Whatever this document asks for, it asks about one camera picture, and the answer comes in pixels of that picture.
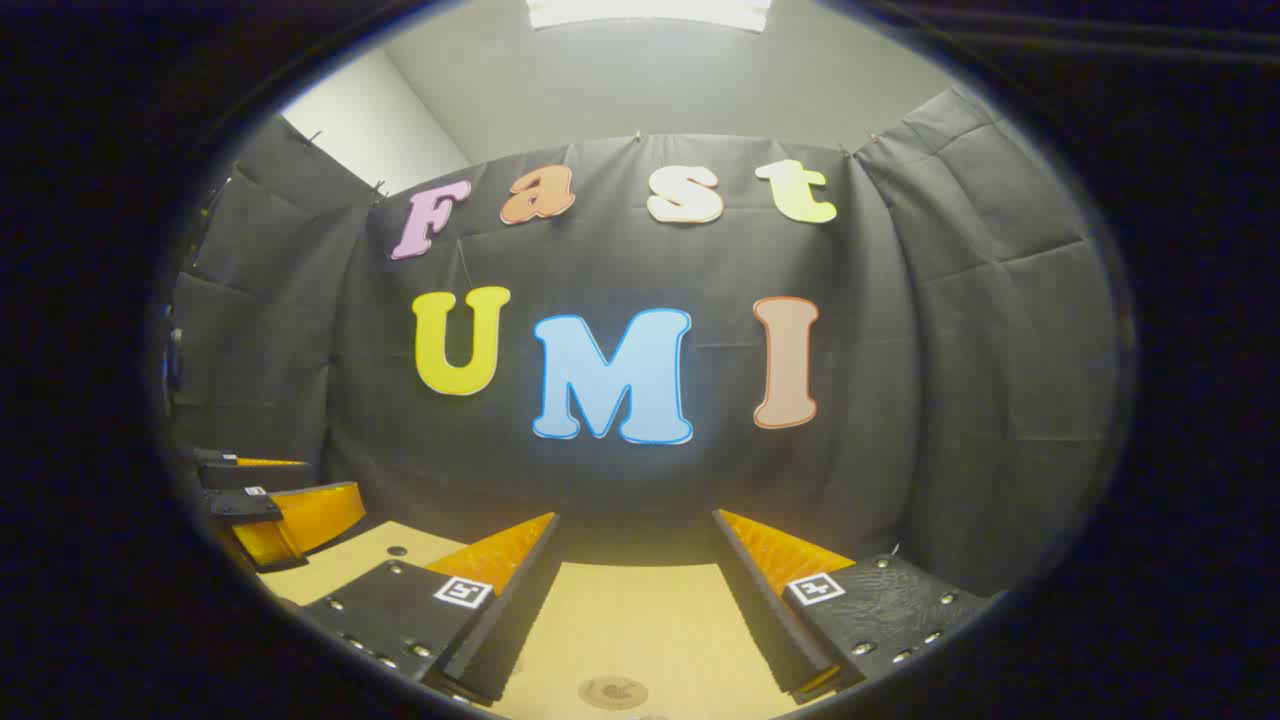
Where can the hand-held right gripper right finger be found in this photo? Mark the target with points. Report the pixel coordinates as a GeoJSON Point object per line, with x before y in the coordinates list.
{"type": "Point", "coordinates": [765, 620]}

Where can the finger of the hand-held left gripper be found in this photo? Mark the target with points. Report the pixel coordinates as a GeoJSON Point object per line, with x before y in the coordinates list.
{"type": "Point", "coordinates": [260, 477]}
{"type": "Point", "coordinates": [245, 505]}

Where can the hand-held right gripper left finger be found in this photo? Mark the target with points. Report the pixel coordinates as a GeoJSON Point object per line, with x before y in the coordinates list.
{"type": "Point", "coordinates": [515, 620]}

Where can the round wooden coaster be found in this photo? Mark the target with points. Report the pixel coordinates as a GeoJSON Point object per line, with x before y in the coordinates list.
{"type": "Point", "coordinates": [613, 692]}

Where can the light wooden desktop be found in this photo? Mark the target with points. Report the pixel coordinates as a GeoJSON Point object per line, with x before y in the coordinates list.
{"type": "Point", "coordinates": [620, 620]}

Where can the black backdrop cloth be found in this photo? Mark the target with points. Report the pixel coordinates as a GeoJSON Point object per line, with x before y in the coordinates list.
{"type": "Point", "coordinates": [640, 480]}

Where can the ceiling light panel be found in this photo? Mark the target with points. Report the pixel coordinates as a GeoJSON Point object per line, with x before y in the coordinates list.
{"type": "Point", "coordinates": [650, 12]}

